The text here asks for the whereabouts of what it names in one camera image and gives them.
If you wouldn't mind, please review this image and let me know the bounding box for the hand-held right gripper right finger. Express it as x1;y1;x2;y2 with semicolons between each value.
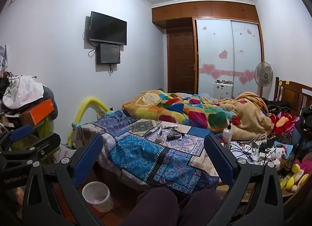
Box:
204;134;284;226

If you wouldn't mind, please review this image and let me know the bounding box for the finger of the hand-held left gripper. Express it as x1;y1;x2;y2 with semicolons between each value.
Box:
0;124;34;151
4;133;61;162

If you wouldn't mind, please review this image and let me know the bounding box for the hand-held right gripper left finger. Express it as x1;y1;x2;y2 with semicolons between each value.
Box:
22;133;104;226

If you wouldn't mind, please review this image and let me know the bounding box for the white patterned waste bin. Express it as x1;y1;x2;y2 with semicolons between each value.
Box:
82;181;114;213

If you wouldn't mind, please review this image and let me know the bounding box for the green patterned bag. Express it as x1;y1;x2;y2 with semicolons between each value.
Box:
12;116;55;165

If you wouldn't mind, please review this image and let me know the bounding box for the white plastic bag red print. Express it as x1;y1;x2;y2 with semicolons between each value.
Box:
52;143;76;166

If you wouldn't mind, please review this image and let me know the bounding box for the white pump bottle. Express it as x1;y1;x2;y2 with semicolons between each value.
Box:
222;120;233;147

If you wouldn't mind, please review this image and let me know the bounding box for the orange cardboard box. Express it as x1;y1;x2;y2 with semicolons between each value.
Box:
19;98;55;125

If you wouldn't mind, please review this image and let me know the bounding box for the white power strip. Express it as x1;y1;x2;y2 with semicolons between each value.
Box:
244;142;271;161

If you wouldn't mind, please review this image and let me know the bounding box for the white cloth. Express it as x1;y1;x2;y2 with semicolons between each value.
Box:
2;76;47;109

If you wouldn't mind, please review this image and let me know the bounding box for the dark teal cloth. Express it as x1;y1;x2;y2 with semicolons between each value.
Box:
43;85;59;117

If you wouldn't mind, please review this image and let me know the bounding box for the dark clothes pile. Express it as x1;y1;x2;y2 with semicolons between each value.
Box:
0;70;25;129

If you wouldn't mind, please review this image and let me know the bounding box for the blue patchwork bedspread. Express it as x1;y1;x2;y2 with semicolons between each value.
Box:
79;110;221;193

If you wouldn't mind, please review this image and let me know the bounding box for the person's right leg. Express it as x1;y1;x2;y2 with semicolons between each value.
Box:
177;188;223;226

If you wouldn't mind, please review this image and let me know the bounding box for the person's leg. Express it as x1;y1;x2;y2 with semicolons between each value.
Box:
177;188;223;226
121;187;181;226

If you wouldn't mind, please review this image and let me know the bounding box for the colourful heart pattern blanket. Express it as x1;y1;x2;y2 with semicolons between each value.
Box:
122;90;273;141

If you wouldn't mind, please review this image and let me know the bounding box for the yellow foam tube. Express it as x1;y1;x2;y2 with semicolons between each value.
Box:
68;96;110;149

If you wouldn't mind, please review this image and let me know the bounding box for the white and pink plush toy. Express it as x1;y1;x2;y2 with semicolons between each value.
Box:
270;143;291;166

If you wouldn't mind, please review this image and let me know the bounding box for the white boxy appliance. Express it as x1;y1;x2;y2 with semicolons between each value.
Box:
214;80;234;99

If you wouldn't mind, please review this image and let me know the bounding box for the red plush toy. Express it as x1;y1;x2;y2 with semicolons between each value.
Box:
269;113;299;135

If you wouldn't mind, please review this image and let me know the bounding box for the yellow plush toy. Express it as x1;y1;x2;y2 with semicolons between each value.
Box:
280;164;310;191

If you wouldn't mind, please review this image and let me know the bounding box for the crumpled grey plastic bag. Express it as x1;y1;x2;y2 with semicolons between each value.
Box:
0;45;9;71

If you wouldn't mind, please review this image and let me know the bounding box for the person's left leg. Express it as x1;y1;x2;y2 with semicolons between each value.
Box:
121;187;181;226

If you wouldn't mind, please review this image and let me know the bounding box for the standing electric fan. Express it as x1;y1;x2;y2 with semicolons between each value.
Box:
254;62;273;99

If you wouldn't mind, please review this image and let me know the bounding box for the wooden bed headboard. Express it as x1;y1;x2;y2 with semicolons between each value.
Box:
274;77;312;117

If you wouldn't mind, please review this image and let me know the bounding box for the brown wooden door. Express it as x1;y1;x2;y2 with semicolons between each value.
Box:
167;30;197;94

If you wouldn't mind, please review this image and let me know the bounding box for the sliding wardrobe with pink hearts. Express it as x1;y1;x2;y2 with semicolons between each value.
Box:
195;18;264;95

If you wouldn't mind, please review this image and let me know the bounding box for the wooden overhead cabinet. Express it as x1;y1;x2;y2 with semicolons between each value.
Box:
152;1;259;29

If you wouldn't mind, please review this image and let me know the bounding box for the tangle of cables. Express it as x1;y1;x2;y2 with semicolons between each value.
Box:
228;131;271;164

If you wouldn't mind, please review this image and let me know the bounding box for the small black wall monitor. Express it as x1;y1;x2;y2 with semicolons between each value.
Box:
96;43;121;65

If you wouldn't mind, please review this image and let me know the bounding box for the black wall television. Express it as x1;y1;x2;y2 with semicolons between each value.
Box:
89;11;128;46

